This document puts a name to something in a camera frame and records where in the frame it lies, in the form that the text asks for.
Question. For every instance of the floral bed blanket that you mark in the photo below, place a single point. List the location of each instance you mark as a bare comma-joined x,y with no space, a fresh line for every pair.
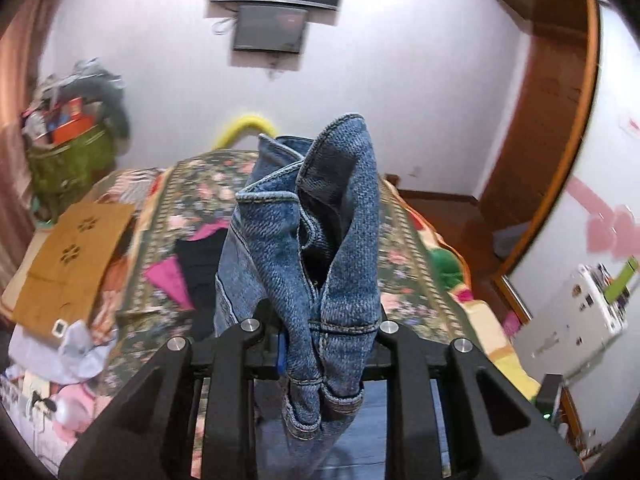
190,180

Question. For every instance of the black device with green light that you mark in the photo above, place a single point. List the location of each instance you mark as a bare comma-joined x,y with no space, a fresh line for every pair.
547,392

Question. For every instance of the blue denim pants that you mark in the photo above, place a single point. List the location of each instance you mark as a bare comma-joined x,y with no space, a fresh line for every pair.
345,240

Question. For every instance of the striped cloth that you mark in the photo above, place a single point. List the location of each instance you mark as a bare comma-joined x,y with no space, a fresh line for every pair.
130,185

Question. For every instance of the colourful fleece blanket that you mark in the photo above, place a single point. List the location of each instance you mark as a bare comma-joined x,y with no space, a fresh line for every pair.
450,265

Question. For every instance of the wooden door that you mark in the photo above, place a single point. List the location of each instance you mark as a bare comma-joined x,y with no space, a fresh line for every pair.
545,135

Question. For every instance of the wooden lap desk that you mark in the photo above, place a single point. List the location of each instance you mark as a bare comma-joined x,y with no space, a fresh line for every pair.
75,270

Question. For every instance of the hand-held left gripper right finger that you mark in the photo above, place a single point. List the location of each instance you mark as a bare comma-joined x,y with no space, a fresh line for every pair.
405,360

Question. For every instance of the small wall monitor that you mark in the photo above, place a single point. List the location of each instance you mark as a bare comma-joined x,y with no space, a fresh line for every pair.
270,29

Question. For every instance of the white plastic appliance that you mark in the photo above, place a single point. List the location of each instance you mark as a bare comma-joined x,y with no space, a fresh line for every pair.
570,320

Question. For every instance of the pink cloth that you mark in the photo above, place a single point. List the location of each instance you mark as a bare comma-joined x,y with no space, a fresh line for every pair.
167,277

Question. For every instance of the orange box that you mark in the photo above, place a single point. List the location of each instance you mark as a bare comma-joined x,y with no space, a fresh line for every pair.
72,130

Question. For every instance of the wooden bed post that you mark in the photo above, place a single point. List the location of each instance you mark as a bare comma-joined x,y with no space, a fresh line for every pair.
391,182

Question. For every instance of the white cloth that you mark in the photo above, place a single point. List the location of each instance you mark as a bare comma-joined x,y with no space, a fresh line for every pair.
65,355

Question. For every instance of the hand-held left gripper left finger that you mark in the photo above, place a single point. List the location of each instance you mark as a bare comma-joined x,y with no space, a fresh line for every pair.
235,360

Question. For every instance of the green storage box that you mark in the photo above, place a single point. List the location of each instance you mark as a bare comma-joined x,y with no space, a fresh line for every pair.
70,165

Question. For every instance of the yellow foam arch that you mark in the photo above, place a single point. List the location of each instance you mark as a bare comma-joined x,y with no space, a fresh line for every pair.
240,127

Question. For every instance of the pile of clothes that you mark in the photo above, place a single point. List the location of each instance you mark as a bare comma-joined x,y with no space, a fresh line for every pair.
55,87

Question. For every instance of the black cloth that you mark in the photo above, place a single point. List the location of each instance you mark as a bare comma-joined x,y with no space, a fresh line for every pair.
200,270

